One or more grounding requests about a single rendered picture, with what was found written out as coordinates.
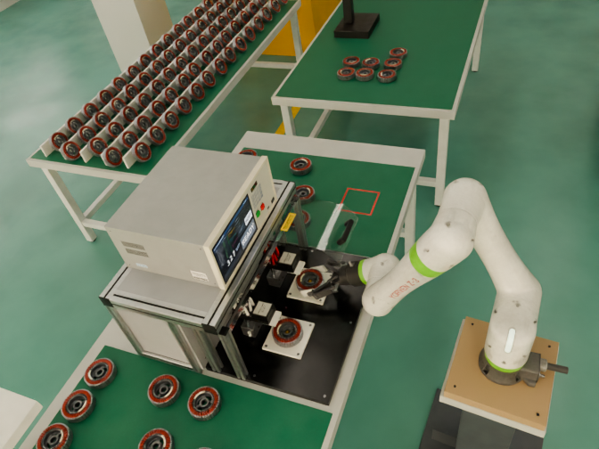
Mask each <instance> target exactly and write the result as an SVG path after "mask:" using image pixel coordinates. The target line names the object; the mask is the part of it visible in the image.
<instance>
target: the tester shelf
mask: <svg viewBox="0 0 599 449"><path fill-rule="evenodd" d="M273 182H274V186H275V192H276V197H277V202H276V203H275V205H274V207H273V208H272V210H271V212H270V214H269V215H268V217H267V220H266V221H265V223H264V224H263V226H262V227H261V229H260V231H259V233H258V235H257V237H256V239H255V240H254V242H253V243H252V245H251V246H250V249H249V251H248V252H247V254H246V256H245V258H244V259H243V261H242V263H241V264H240V266H239V268H238V270H237V271H236V273H235V275H234V277H233V279H232V280H231V282H230V283H229V285H228V287H227V289H226V290H221V289H220V288H217V287H213V286H209V285H205V284H201V283H197V282H190V281H186V280H182V279H178V278H174V277H170V276H166V275H162V274H158V273H151V272H147V271H143V270H139V269H135V268H131V267H127V265H126V263H125V264H124V265H123V266H122V267H121V268H120V269H119V271H118V272H117V273H116V275H115V276H114V277H113V279H112V280H111V282H110V283H109V284H108V286H107V287H106V288H105V289H104V291H103V292H102V294H101V295H100V296H99V297H98V298H99V299H100V300H101V301H102V303H103V304H104V305H105V306H110V307H115V308H118V309H121V310H125V311H128V312H131V313H135V314H140V315H144V316H148V317H151V318H154V319H158V320H162V321H165V322H171V323H174V324H178V325H181V326H185V327H188V328H192V329H195V330H198V331H205V332H207V333H211V334H214V335H218V334H219V332H220V330H221V328H222V326H223V324H224V323H225V321H226V318H227V316H228V315H229V313H230V312H231V310H232V308H233V306H234V303H235V302H236V300H237V298H238V297H239V295H240V293H241V292H242V289H243V287H244V285H245V283H246V282H247V281H248V279H249V277H250V274H251V273H252V271H253V269H254V267H255V265H256V263H257V262H258V260H259V258H260V256H261V254H262V253H263V251H264V249H265V247H266V245H267V244H268V242H269V240H270V238H271V236H272V234H273V233H274V231H275V228H276V227H277V225H278V224H279V222H280V220H281V218H282V216H283V214H284V212H285V210H286V209H287V207H288V205H289V204H290V202H291V199H292V197H293V195H294V194H295V192H296V191H297V190H296V185H295V182H291V181H283V180H276V179H273Z"/></svg>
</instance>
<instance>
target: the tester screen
mask: <svg viewBox="0 0 599 449"><path fill-rule="evenodd" d="M249 211H251V209H250V203H249V200H248V197H247V198H246V199H245V201H244V202H243V204H242V205H241V207H240V209H239V210H238V212H237V213H236V215H235V217H234V219H233V220H232V222H231V223H230V225H229V226H228V227H227V229H226V231H225V233H224V234H223V236H222V237H221V239H220V240H219V242H218V244H217V246H216V247H215V248H214V250H213V251H214V254H215V256H216V259H217V262H218V265H219V267H220V270H221V272H222V274H223V276H224V279H225V282H226V281H227V279H228V277H229V276H230V274H231V272H232V271H233V270H234V267H235V266H236V264H237V262H238V260H239V259H240V257H241V255H242V253H243V251H244V249H243V248H242V244H241V241H240V239H241V238H242V236H243V234H244V233H245V231H246V229H247V228H248V226H249V224H250V222H251V220H252V219H254V218H253V216H252V217H251V219H250V221H249V222H248V224H247V225H246V227H245V229H244V230H243V232H242V234H241V236H240V237H239V234H238V232H237V231H238V229H239V227H240V226H241V224H242V222H243V220H244V219H245V217H246V216H247V215H248V213H249ZM256 230H257V228H256ZM256 230H255V232H256ZM253 234H254V233H253ZM253 234H252V236H253ZM252 236H251V237H252ZM251 237H250V239H251ZM249 242H250V241H249ZM249 242H248V243H249ZM248 243H247V245H248ZM247 245H246V247H247ZM246 247H245V249H246ZM240 249H241V250H242V253H241V255H240V256H239V257H238V259H237V261H236V262H235V264H234V266H233V268H232V270H231V272H230V273H229V275H228V276H227V278H225V275H226V273H227V271H228V269H229V267H230V266H231V264H232V263H233V261H234V259H235V258H236V256H237V254H238V252H239V251H240ZM234 250H235V252H236V255H235V257H234V259H233V261H232V262H231V264H230V266H229V267H228V266H227V263H226V262H227V260H228V259H229V257H230V256H231V255H232V253H233V251H234Z"/></svg>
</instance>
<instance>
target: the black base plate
mask: <svg viewBox="0 0 599 449"><path fill-rule="evenodd" d="M276 247H277V248H278V251H279V253H281V254H282V253H283V251H288V252H292V253H297V254H298V255H299V259H300V261H303V262H305V264H304V267H303V268H310V267H315V266H320V265H324V264H325V263H327V260H328V259H330V260H332V259H331V258H330V257H328V256H327V255H326V254H325V253H324V252H323V251H318V250H313V249H307V250H304V249H303V250H301V249H300V247H295V246H290V245H285V247H283V245H281V246H279V245H278V244H277V246H276ZM368 258H369V257H360V256H355V255H350V254H345V253H344V255H343V257H342V259H341V261H345V262H346V263H347V265H348V264H349V261H350V262H353V261H358V260H362V259H368ZM269 271H270V268H267V267H266V268H265V269H264V271H263V273H262V274H261V276H260V278H259V280H258V283H257V284H256V286H255V288H254V290H253V291H252V293H251V295H250V297H251V298H252V300H253V302H258V300H261V301H265V302H269V303H273V304H274V305H275V308H276V310H275V311H279V312H282V314H281V315H283V316H287V317H291V318H294V319H298V320H301V321H306V322H312V323H314V324H315V326H314V329H313V330H312V333H311V335H310V338H309V340H308V343H307V345H306V348H305V350H304V353H303V355H302V357H301V359H297V358H293V357H289V356H287V355H280V354H277V353H274V352H270V351H266V350H264V349H262V347H263V345H264V343H265V341H266V339H267V335H268V333H269V332H270V330H271V328H272V326H270V325H266V324H263V323H262V325H261V327H260V329H259V331H258V334H257V336H256V338H253V337H251V338H250V337H249V336H246V335H243V332H242V328H241V326H242V323H243V321H244V319H242V318H238V320H237V322H236V324H235V326H234V328H233V330H232V335H233V337H234V341H235V343H236V345H237V347H238V349H239V351H240V354H241V356H242V359H243V361H244V364H245V366H246V368H247V371H248V373H249V374H248V375H246V380H243V379H242V377H241V378H240V379H238V377H237V375H236V373H235V371H234V368H233V366H232V364H231V362H230V360H229V358H228V356H227V353H226V351H225V349H224V347H223V345H222V342H221V340H220V341H219V342H218V343H217V346H216V350H217V353H218V355H219V357H220V359H221V361H222V363H223V365H224V367H223V368H221V370H222V371H221V372H217V371H214V372H216V373H219V374H223V375H226V376H229V377H232V378H235V379H238V380H243V381H247V382H249V383H253V384H256V385H259V386H262V387H265V388H271V389H273V390H277V391H280V392H283V393H286V394H289V395H292V396H297V397H300V398H304V399H307V400H310V401H313V402H316V403H319V404H324V405H328V406H329V405H330V402H331V400H332V395H333V392H334V389H335V387H336V384H337V381H338V379H339V377H340V374H341V369H342V366H343V364H344V361H345V358H346V355H347V352H348V351H349V346H350V343H351V340H352V338H353V335H354V332H355V329H356V327H357V323H358V320H359V317H360V315H361V312H362V309H363V305H362V295H363V293H364V290H365V286H366V285H363V286H356V287H354V286H352V285H347V286H346V285H340V286H338V288H337V290H338V292H336V293H332V294H330V295H328V296H326V298H325V301H324V304H323V305H318V304H315V303H310V302H307V301H302V300H298V299H294V298H287V294H288V291H289V289H290V287H291V285H292V283H293V281H294V279H295V276H296V274H295V273H287V272H286V273H287V274H286V276H285V278H284V280H283V283H282V285H281V287H280V288H279V287H276V286H271V285H269V284H268V281H267V275H268V273H269ZM205 367H206V369H207V370H208V371H213V370H212V368H211V366H210V364H209V362H208V363H207V365H206V366H205Z"/></svg>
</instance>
